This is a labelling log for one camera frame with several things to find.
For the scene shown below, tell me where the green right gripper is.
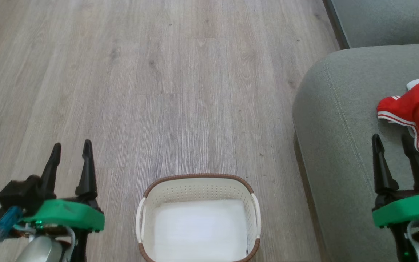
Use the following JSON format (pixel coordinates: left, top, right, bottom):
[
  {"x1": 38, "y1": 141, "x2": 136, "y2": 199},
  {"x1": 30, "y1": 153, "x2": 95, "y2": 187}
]
[{"x1": 372, "y1": 132, "x2": 419, "y2": 229}]

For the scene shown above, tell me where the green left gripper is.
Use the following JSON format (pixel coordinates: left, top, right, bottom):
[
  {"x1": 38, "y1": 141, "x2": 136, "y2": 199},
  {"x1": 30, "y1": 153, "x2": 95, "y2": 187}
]
[{"x1": 20, "y1": 139, "x2": 105, "y2": 234}]

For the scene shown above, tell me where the red and white garment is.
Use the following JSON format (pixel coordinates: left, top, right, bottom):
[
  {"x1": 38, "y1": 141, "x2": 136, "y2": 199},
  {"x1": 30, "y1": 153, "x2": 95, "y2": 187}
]
[{"x1": 376, "y1": 69, "x2": 419, "y2": 166}]

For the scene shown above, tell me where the white laundry basket brown rim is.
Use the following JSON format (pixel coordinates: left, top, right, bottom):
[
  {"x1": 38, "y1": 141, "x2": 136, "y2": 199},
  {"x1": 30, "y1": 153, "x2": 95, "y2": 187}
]
[{"x1": 135, "y1": 173, "x2": 262, "y2": 262}]

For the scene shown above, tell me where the grey sofa seat cushion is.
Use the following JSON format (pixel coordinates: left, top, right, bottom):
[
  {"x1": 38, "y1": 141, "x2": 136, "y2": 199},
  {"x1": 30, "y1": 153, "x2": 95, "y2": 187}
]
[{"x1": 325, "y1": 0, "x2": 419, "y2": 50}]

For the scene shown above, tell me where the grey fabric sofa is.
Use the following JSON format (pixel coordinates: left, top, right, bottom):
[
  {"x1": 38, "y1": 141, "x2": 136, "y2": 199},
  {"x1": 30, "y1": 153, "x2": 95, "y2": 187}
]
[{"x1": 292, "y1": 41, "x2": 419, "y2": 262}]

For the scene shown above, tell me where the blue cable connector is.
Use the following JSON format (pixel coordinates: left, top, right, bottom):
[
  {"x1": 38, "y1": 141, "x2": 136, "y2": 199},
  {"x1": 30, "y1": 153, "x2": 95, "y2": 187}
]
[{"x1": 0, "y1": 206, "x2": 24, "y2": 262}]

